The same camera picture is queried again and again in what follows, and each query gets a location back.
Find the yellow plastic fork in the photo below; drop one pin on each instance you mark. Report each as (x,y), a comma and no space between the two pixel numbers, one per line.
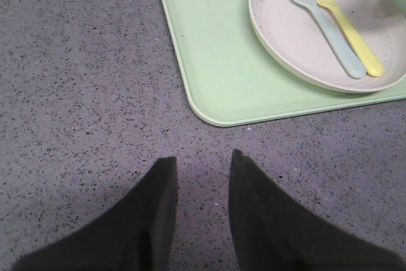
(362,50)

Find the light blue plastic spoon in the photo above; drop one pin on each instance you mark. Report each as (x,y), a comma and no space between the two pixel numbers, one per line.
(347,58)

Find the light green plastic tray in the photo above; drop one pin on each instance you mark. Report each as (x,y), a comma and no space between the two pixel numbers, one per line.
(229,77)

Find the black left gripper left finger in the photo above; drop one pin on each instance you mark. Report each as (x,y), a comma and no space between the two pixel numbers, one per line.
(135,234)

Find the white speckled round plate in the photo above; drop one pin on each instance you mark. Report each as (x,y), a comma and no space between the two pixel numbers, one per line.
(291,35)

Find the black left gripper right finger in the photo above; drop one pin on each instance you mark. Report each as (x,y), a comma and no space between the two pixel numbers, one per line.
(271,231)

